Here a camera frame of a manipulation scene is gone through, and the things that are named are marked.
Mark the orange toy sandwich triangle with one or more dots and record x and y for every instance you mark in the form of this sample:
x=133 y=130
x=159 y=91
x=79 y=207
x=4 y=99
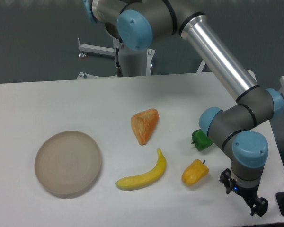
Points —
x=143 y=124

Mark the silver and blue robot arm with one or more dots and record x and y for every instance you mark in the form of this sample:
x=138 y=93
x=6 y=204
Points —
x=136 y=24

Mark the beige round plate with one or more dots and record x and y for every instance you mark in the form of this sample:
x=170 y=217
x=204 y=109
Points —
x=68 y=164

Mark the yellow toy pepper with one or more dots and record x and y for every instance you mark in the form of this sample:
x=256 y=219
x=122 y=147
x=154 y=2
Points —
x=194 y=172

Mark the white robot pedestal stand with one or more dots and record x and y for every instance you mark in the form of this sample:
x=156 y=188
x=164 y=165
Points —
x=129 y=63

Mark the green toy pepper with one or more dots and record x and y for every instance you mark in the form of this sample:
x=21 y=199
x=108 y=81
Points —
x=200 y=140

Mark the yellow toy banana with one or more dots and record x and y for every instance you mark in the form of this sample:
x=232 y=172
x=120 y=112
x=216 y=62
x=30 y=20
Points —
x=145 y=179

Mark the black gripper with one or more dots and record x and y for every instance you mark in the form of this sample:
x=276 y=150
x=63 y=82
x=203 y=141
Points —
x=247 y=190

